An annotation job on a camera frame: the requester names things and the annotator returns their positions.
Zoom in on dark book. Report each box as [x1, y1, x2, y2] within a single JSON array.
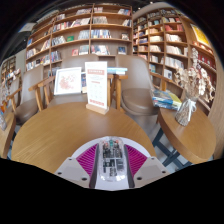
[[80, 71, 88, 94]]

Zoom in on white framed picture, red print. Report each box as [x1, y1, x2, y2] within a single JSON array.
[[53, 66, 83, 96]]

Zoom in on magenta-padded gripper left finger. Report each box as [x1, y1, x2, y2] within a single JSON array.
[[54, 143, 100, 189]]

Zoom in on glass vase, beige dried flowers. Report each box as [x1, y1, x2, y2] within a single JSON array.
[[173, 47, 216, 128]]

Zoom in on small distant bookshelf unit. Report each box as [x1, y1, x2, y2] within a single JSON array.
[[0, 54, 18, 88]]

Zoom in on light blue book stack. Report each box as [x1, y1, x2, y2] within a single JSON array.
[[106, 66, 129, 76]]

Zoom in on curved wooden bookshelf unit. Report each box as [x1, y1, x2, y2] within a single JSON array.
[[131, 8, 224, 114]]

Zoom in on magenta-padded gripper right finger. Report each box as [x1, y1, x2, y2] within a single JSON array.
[[124, 143, 171, 189]]

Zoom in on white ceiling panel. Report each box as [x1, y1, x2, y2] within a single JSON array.
[[18, 22, 37, 33]]

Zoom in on white red sign, wooden base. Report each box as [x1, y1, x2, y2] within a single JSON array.
[[84, 60, 110, 116]]

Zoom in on blue yellow magazine stack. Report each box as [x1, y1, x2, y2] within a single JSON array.
[[151, 89, 183, 111]]

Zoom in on white mouse pad, red wrist rest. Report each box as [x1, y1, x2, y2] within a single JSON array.
[[70, 134, 152, 192]]

